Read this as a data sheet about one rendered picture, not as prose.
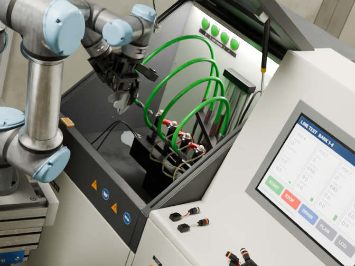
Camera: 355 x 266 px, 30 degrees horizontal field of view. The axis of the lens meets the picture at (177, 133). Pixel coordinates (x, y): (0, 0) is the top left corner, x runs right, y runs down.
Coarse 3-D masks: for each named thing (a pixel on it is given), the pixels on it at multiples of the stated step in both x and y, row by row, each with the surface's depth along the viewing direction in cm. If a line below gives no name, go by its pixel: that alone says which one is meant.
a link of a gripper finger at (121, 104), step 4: (128, 92) 208; (124, 96) 207; (128, 96) 208; (120, 100) 207; (124, 100) 208; (116, 104) 207; (120, 104) 208; (124, 104) 209; (120, 108) 209; (124, 108) 210; (120, 112) 212
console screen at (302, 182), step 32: (288, 128) 205; (320, 128) 197; (288, 160) 204; (320, 160) 196; (352, 160) 189; (256, 192) 210; (288, 192) 202; (320, 192) 195; (352, 192) 188; (288, 224) 201; (320, 224) 194; (352, 224) 187; (320, 256) 193; (352, 256) 186
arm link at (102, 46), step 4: (100, 40) 213; (104, 40) 215; (96, 44) 213; (100, 44) 214; (104, 44) 215; (88, 48) 214; (92, 48) 213; (96, 48) 214; (100, 48) 213; (104, 48) 215; (88, 52) 216; (92, 52) 215; (96, 52) 214; (100, 52) 215; (104, 52) 216; (92, 56) 216; (96, 56) 216
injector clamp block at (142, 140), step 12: (132, 144) 251; (144, 144) 247; (156, 144) 250; (132, 156) 252; (144, 156) 246; (156, 156) 242; (144, 168) 247; (156, 168) 241; (168, 168) 237; (144, 180) 248; (156, 180) 242; (168, 180) 237; (156, 192) 243
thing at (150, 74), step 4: (136, 64) 204; (140, 64) 204; (136, 68) 204; (140, 68) 205; (144, 68) 206; (148, 68) 210; (140, 72) 206; (144, 72) 207; (148, 72) 208; (152, 72) 209; (156, 72) 212; (148, 76) 209; (152, 76) 210; (156, 76) 211; (152, 80) 211
